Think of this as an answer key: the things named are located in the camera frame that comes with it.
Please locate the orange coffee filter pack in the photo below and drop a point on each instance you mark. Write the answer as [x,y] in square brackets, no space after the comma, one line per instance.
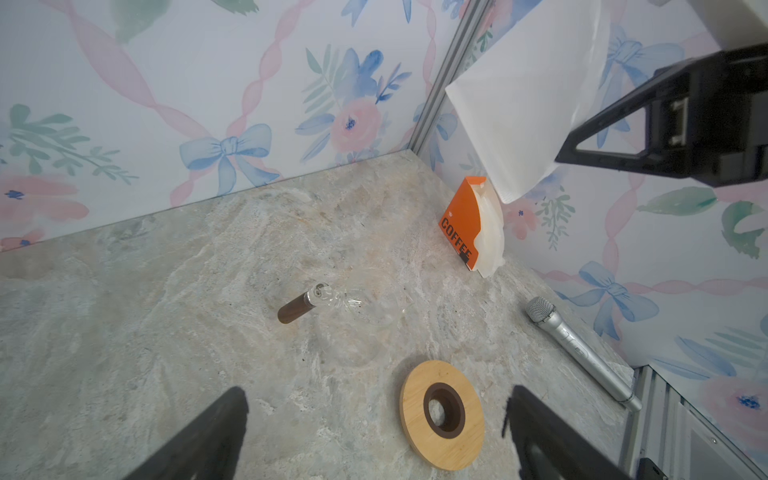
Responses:
[473,224]

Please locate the clear glass carafe wooden handle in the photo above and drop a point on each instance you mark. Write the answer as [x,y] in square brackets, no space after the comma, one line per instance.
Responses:
[352,324]

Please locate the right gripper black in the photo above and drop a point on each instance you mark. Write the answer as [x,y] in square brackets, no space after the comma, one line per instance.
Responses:
[708,118]

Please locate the wooden ring lid right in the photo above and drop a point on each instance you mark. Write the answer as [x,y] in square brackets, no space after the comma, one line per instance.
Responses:
[442,416]

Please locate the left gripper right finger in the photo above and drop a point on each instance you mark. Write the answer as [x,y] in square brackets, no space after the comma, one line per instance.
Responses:
[547,447]

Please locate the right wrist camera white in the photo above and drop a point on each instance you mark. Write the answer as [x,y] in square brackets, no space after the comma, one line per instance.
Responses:
[734,24]

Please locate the silver microphone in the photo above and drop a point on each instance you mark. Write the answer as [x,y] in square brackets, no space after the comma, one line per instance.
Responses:
[545,316]

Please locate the white paper coffee filter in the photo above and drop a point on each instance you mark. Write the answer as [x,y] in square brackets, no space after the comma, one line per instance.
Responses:
[522,98]

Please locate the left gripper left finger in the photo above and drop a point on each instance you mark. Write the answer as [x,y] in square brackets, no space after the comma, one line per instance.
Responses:
[207,448]

